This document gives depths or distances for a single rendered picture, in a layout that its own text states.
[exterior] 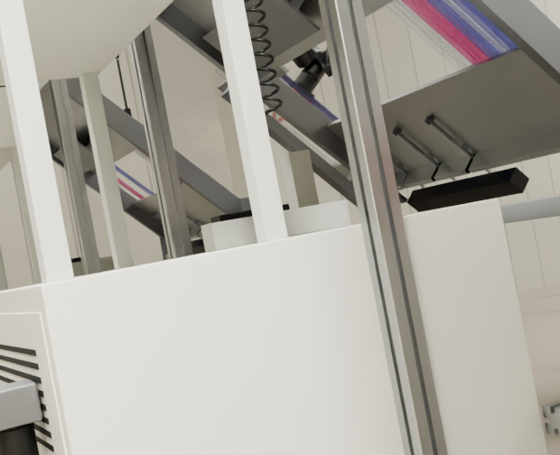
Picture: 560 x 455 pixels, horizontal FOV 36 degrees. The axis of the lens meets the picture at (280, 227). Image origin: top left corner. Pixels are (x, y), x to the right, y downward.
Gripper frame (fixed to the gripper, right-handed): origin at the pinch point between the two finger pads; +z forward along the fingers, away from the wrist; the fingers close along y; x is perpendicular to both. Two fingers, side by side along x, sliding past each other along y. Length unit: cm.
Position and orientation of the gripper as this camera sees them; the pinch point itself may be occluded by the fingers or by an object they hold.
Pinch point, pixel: (281, 117)
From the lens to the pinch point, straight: 233.2
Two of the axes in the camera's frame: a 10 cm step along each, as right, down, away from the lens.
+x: 7.6, 6.0, 2.7
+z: -5.3, 8.0, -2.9
